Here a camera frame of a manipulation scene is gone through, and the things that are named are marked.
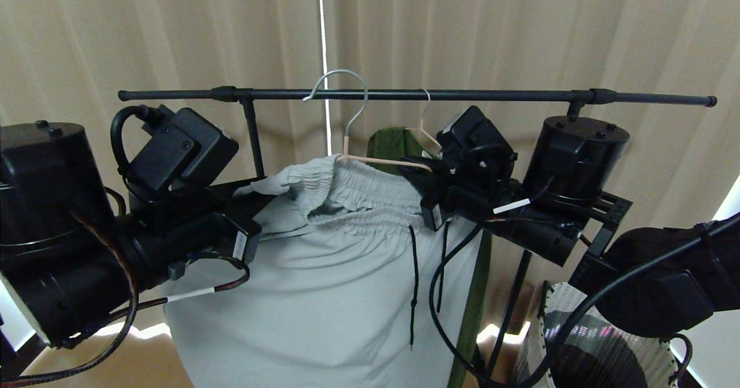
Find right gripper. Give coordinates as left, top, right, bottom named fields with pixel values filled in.
left=419, top=171, right=521, bottom=232

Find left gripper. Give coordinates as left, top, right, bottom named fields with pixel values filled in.
left=119, top=179, right=279, bottom=287

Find pink clothes hanger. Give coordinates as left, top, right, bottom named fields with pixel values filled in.
left=408, top=89, right=443, bottom=153
left=303, top=69, right=434, bottom=173

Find pale grey shorts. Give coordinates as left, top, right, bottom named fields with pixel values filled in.
left=159, top=154, right=487, bottom=388

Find beige curtain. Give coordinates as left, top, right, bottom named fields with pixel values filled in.
left=0, top=0, right=740, bottom=342

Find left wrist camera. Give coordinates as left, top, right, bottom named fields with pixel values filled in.
left=110, top=105, right=240, bottom=206

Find black clothes rack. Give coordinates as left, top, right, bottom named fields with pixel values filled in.
left=118, top=86, right=718, bottom=388

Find white laundry basket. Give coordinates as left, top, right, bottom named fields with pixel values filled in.
left=512, top=281, right=694, bottom=388

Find black cable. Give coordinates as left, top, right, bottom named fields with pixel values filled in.
left=428, top=212, right=740, bottom=388
left=110, top=105, right=160, bottom=172

